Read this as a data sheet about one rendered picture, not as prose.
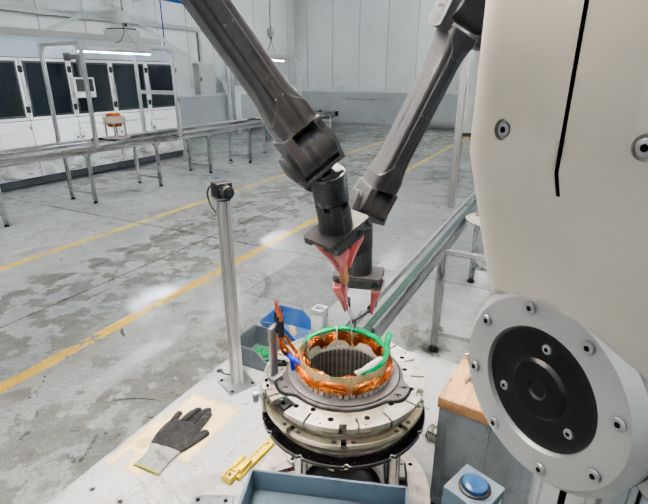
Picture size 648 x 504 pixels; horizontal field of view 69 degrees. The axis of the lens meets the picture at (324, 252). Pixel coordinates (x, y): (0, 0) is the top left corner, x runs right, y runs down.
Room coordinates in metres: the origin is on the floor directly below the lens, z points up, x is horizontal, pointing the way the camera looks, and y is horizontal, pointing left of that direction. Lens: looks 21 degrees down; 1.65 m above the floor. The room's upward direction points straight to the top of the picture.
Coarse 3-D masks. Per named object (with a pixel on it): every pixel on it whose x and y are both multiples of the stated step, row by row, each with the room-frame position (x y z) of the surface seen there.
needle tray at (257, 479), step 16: (256, 480) 0.57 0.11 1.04; (272, 480) 0.57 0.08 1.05; (288, 480) 0.56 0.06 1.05; (304, 480) 0.56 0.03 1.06; (320, 480) 0.56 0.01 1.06; (336, 480) 0.55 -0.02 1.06; (352, 480) 0.55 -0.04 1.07; (256, 496) 0.56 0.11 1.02; (272, 496) 0.56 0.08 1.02; (288, 496) 0.56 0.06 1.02; (304, 496) 0.56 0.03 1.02; (320, 496) 0.56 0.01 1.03; (336, 496) 0.55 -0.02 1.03; (352, 496) 0.55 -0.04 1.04; (368, 496) 0.55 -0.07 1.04; (384, 496) 0.54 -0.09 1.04; (400, 496) 0.54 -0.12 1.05
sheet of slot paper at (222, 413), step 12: (192, 396) 1.12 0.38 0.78; (180, 408) 1.07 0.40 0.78; (192, 408) 1.07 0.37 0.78; (216, 408) 1.07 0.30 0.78; (228, 408) 1.07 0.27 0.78; (156, 420) 1.02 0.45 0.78; (168, 420) 1.02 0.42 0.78; (216, 420) 1.02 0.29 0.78; (228, 420) 1.02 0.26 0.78; (144, 432) 0.97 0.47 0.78; (156, 432) 0.97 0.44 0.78; (216, 432) 0.97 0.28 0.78; (132, 444) 0.93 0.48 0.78; (144, 444) 0.93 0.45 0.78; (204, 444) 0.93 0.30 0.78; (120, 456) 0.89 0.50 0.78; (180, 456) 0.89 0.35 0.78; (192, 456) 0.89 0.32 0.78; (132, 468) 0.85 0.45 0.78
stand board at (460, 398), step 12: (456, 372) 0.83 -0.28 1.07; (468, 372) 0.83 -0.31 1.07; (456, 384) 0.79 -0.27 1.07; (468, 384) 0.79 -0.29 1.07; (444, 396) 0.75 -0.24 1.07; (456, 396) 0.75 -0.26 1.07; (468, 396) 0.75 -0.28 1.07; (444, 408) 0.75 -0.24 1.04; (456, 408) 0.73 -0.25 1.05; (468, 408) 0.72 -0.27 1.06; (480, 408) 0.72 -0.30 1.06; (480, 420) 0.71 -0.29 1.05
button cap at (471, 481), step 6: (468, 474) 0.58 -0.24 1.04; (474, 474) 0.58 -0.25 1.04; (462, 480) 0.57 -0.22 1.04; (468, 480) 0.57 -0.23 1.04; (474, 480) 0.57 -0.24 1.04; (480, 480) 0.57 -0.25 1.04; (462, 486) 0.57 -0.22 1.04; (468, 486) 0.56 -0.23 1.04; (474, 486) 0.56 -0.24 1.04; (480, 486) 0.56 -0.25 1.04; (486, 486) 0.56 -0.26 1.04; (468, 492) 0.55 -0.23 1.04; (474, 492) 0.55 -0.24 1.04; (480, 492) 0.55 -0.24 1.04; (486, 492) 0.55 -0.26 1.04
